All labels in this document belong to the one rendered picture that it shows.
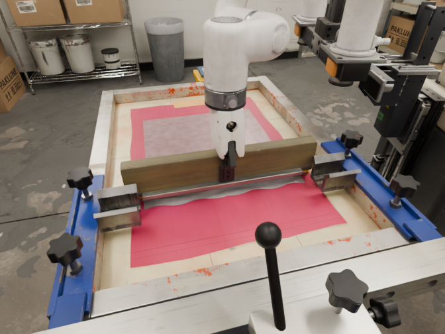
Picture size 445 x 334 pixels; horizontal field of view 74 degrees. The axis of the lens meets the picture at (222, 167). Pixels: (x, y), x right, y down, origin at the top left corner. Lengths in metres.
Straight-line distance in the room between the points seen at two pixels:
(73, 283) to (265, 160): 0.40
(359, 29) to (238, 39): 0.52
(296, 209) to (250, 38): 0.34
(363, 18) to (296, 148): 0.43
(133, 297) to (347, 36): 0.82
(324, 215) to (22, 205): 2.05
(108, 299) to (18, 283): 1.47
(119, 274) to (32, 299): 1.31
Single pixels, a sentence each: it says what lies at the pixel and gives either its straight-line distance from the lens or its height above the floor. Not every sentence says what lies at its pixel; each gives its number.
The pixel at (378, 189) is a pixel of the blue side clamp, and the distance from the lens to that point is 0.66.
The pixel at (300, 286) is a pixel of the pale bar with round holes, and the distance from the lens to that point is 0.42.
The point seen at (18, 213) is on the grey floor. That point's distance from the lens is 2.33.
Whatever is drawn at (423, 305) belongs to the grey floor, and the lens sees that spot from 1.84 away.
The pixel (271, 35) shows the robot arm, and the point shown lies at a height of 1.27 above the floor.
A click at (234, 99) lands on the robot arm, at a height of 1.18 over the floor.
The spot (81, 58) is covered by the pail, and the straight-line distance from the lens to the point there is 3.91.
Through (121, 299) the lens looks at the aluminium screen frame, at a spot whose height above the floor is 0.99.
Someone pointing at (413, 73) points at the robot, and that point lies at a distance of 1.30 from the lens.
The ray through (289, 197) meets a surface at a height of 0.95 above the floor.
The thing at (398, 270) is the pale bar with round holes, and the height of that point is 1.04.
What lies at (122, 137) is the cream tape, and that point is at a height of 0.96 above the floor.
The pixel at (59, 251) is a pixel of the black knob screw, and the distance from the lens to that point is 0.47.
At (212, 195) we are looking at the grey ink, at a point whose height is 0.96.
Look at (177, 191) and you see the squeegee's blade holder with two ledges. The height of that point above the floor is 0.99.
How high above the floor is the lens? 1.39
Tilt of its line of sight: 37 degrees down
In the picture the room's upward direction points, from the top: straight up
